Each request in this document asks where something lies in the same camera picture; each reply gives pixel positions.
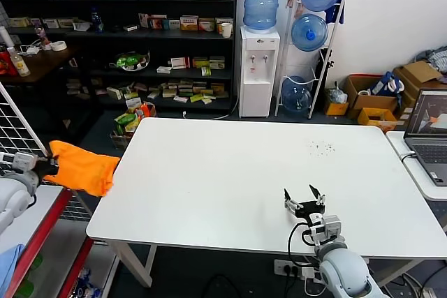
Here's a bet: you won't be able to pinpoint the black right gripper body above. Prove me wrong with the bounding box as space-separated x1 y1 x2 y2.
295 200 326 221

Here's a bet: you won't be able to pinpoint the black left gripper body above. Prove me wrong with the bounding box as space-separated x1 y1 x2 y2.
36 158 59 181

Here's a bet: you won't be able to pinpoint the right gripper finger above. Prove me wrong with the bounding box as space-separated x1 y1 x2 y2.
284 188 303 212
309 184 326 206

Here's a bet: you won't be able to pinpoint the orange t-shirt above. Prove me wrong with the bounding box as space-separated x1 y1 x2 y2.
43 140 122 198

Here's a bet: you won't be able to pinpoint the pile of clothes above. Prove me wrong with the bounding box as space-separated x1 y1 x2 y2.
414 45 447 73

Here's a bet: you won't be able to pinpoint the red framed cart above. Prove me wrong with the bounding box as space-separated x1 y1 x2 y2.
0 181 95 298

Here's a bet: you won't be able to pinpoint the white power strip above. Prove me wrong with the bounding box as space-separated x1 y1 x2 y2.
274 259 315 280

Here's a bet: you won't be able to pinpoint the cardboard snack box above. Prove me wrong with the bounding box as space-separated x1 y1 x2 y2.
110 129 135 151

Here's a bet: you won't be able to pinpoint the yellow cardboard box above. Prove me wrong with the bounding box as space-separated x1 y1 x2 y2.
358 106 400 133

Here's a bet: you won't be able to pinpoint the small orange cardboard box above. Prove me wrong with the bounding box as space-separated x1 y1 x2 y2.
323 100 350 117

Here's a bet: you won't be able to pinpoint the green snack bag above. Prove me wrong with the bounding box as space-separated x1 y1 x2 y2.
114 112 141 135

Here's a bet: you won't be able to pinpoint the grey plastic bag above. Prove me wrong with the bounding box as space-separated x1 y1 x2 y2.
329 80 349 104

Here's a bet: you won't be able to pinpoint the dark wooden table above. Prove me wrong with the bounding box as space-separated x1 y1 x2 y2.
0 45 102 152

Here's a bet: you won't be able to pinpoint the yellow juice bottle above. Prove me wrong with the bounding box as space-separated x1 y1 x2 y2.
6 46 31 77

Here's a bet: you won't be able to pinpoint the light blue cloth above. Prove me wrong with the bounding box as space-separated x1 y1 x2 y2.
0 244 26 298

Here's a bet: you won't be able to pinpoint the large open cardboard box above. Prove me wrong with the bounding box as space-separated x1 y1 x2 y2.
344 73 400 120

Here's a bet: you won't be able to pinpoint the red packet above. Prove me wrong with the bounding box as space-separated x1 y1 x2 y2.
0 50 18 76

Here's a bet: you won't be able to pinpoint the white water dispenser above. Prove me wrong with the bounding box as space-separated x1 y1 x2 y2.
239 25 281 118

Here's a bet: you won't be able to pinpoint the grey laptop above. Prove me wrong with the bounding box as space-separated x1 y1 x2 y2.
403 89 447 187

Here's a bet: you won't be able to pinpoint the orange snack bag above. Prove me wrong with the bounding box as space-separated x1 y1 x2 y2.
133 101 158 119

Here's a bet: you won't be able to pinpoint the blue white packets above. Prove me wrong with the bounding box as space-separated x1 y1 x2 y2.
75 268 102 298

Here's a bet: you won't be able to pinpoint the blue bag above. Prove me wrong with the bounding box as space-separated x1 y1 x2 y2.
371 70 406 97

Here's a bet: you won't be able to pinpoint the black folded tripod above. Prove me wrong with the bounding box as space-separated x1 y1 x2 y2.
316 47 335 90

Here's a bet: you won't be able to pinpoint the bowl with green packets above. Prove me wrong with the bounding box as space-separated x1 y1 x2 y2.
109 50 152 73

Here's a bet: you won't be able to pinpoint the white jug rack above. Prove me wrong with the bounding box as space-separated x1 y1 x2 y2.
274 0 346 120

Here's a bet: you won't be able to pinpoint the blue drink bottle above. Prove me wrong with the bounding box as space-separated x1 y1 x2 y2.
91 7 104 33

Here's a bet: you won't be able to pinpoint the big closed cardboard box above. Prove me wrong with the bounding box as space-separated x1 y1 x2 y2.
393 59 447 117

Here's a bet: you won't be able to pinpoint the white red medicine box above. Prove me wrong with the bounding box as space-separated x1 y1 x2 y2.
170 57 191 70

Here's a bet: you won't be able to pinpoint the black shelving unit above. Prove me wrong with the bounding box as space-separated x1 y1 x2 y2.
0 0 238 114

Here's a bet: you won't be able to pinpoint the dark blue hanging cloth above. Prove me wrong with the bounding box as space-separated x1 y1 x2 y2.
324 0 346 24

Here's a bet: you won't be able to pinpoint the pink hanging item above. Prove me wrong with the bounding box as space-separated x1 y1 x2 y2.
286 0 303 20

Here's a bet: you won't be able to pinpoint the orange white medicine box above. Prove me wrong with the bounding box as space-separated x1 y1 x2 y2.
198 17 216 32

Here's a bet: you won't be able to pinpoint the yellow white medicine box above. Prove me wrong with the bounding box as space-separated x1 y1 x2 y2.
179 15 199 31

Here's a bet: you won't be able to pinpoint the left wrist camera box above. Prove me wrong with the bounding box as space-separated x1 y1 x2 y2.
12 152 38 173

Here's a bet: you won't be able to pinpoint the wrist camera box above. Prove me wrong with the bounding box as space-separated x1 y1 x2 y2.
309 214 342 243
12 152 38 173

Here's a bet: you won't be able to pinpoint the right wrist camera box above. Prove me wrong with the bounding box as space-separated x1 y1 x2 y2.
309 214 342 243

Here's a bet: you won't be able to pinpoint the white wire grid panel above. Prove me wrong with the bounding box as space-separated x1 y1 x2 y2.
0 81 92 222

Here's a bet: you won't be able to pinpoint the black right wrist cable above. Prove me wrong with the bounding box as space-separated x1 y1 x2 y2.
288 221 317 267

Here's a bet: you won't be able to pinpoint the white charger with cable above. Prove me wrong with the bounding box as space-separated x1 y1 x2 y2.
17 43 42 57

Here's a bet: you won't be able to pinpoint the white floor cable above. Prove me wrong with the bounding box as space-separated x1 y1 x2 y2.
182 94 242 121

